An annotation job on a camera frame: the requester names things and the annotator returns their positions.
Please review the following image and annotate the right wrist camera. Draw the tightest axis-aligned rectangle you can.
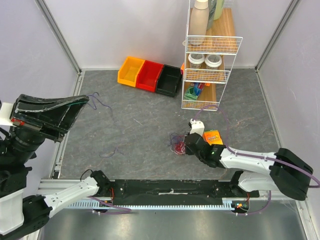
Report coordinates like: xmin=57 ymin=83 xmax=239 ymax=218
xmin=189 ymin=119 xmax=205 ymax=136

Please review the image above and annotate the red storage bin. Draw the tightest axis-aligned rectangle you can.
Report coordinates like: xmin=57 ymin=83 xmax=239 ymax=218
xmin=136 ymin=60 xmax=164 ymax=93

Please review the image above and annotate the slotted cable duct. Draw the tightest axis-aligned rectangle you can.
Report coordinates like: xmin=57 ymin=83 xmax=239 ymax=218
xmin=66 ymin=199 xmax=249 ymax=211

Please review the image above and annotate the grey-green bottle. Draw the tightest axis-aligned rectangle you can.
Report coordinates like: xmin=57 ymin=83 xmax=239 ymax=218
xmin=206 ymin=0 xmax=218 ymax=30

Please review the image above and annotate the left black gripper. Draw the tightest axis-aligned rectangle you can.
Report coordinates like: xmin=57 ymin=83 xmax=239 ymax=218
xmin=7 ymin=91 xmax=95 ymax=163

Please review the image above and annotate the yellow storage bin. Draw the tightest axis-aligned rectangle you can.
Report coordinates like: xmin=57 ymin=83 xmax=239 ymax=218
xmin=117 ymin=56 xmax=145 ymax=88

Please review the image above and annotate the orange green sponge pack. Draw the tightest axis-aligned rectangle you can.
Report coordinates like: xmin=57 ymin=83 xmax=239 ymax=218
xmin=202 ymin=130 xmax=224 ymax=145

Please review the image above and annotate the white wire shelf rack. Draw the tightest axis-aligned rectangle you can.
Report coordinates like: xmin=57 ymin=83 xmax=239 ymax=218
xmin=181 ymin=0 xmax=243 ymax=111

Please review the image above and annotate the left paper cup with lid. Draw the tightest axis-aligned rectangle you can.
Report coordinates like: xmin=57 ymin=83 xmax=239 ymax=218
xmin=188 ymin=53 xmax=205 ymax=69

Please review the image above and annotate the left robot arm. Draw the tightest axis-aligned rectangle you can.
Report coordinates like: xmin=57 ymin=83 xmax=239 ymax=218
xmin=0 ymin=94 xmax=111 ymax=240

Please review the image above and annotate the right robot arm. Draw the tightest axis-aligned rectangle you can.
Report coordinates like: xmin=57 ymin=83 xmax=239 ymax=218
xmin=184 ymin=133 xmax=313 ymax=201

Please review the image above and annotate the blue red packet on shelf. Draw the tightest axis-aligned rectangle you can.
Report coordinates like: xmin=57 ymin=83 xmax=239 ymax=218
xmin=194 ymin=82 xmax=211 ymax=91

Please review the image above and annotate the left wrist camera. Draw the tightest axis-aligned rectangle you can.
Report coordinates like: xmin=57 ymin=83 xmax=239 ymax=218
xmin=0 ymin=102 xmax=14 ymax=127

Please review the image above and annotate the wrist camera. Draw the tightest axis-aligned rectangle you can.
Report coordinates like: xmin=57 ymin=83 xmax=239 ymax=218
xmin=189 ymin=119 xmax=205 ymax=136
xmin=0 ymin=102 xmax=14 ymax=127

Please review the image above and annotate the black storage bin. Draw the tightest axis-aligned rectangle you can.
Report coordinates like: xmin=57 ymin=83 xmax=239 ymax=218
xmin=155 ymin=64 xmax=183 ymax=98

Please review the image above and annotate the beige bottle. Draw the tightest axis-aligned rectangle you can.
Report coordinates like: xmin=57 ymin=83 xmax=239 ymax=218
xmin=188 ymin=0 xmax=209 ymax=46

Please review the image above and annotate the light green bottle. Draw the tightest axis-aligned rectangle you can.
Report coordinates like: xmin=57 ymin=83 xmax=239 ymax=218
xmin=213 ymin=0 xmax=225 ymax=20

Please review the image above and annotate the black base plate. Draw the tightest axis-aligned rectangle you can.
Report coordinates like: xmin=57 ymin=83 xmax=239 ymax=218
xmin=94 ymin=179 xmax=260 ymax=206

